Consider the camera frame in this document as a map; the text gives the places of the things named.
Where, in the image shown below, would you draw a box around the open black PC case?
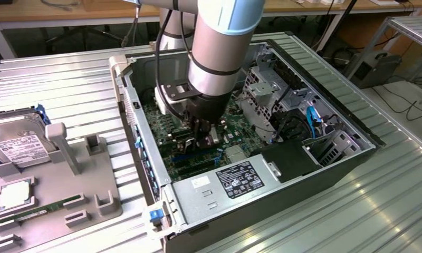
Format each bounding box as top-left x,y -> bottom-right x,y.
109,31 -> 388,253

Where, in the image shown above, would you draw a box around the blue data wire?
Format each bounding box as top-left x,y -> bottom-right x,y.
306,105 -> 322,140

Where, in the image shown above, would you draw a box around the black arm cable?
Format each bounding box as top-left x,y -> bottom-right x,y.
153,9 -> 189,120

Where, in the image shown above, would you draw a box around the wooden desk white frame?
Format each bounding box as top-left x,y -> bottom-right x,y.
0,0 -> 422,60

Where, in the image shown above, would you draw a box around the green motherboard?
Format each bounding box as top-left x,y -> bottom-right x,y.
141,100 -> 268,182

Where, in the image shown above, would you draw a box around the blue expansion slot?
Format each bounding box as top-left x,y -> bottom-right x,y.
171,152 -> 222,163

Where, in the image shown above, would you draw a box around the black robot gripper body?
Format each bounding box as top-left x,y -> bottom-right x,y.
185,91 -> 234,124

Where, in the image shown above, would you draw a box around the green graphics card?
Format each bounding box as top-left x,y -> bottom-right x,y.
177,125 -> 222,156

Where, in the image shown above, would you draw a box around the grey power supply unit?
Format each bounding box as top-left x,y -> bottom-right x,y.
171,153 -> 290,225

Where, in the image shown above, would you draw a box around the black floor cable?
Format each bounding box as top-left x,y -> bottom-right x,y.
373,83 -> 422,122

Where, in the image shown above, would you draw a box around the silver hard disk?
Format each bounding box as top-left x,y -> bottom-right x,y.
0,113 -> 55,167

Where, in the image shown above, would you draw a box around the silver metal drive cage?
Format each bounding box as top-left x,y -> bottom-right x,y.
237,65 -> 313,144

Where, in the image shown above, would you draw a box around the grey parts rack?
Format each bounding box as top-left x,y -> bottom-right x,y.
0,123 -> 125,253

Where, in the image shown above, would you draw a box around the silver chipset heat sink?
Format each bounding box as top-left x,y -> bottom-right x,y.
224,146 -> 250,162

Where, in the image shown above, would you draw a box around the silver CPU chip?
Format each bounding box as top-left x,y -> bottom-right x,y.
0,181 -> 35,212

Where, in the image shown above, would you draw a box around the black box with handle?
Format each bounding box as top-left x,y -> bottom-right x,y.
348,52 -> 405,90

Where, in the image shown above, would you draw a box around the hanging grey cable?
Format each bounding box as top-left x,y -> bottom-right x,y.
122,4 -> 142,47

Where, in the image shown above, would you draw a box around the metal slat frame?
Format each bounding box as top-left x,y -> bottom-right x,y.
372,15 -> 422,71

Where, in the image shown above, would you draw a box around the blue disk bracket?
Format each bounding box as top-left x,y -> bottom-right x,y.
31,103 -> 54,127

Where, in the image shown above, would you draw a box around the black expansion slot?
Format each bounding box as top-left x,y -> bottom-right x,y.
175,160 -> 221,178

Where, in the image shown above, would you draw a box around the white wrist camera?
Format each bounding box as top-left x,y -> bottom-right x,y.
154,83 -> 202,116

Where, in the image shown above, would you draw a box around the green loose RAM stick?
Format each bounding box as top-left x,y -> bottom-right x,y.
0,193 -> 85,225

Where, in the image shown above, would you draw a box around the black chair base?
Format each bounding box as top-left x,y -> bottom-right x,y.
44,23 -> 125,44

